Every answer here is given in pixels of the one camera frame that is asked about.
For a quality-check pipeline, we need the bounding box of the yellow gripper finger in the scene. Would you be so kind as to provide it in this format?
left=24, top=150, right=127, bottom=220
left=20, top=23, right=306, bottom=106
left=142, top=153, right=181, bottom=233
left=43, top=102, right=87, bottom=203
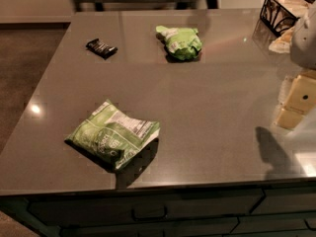
left=276, top=70, right=316, bottom=130

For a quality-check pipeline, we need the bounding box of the green rice chip bag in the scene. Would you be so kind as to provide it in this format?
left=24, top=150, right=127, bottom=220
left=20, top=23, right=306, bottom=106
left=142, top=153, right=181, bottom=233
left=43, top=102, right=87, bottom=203
left=156, top=26, right=202, bottom=61

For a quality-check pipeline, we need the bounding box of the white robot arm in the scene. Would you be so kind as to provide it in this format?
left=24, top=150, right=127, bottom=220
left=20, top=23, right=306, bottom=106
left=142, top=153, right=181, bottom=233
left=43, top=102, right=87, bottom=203
left=275, top=3, right=316, bottom=130

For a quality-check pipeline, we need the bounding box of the large green snack bag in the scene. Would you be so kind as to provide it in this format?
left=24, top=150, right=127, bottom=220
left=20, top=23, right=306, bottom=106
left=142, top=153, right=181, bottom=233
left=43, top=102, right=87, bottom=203
left=65, top=100, right=160, bottom=171

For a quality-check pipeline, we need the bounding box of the black rxbar chocolate bar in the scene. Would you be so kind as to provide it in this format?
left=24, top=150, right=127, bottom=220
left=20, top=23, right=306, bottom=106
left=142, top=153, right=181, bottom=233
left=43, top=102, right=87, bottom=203
left=86, top=39, right=118, bottom=59

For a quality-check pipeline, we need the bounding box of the black wire napkin basket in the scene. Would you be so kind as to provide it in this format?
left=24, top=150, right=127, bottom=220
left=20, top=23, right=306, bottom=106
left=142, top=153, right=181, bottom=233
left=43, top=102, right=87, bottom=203
left=260, top=0, right=313, bottom=37

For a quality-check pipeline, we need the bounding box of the dark cabinet drawer handle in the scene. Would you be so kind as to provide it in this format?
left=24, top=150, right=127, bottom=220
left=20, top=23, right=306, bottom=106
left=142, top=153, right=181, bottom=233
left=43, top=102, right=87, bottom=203
left=131, top=205, right=168, bottom=221

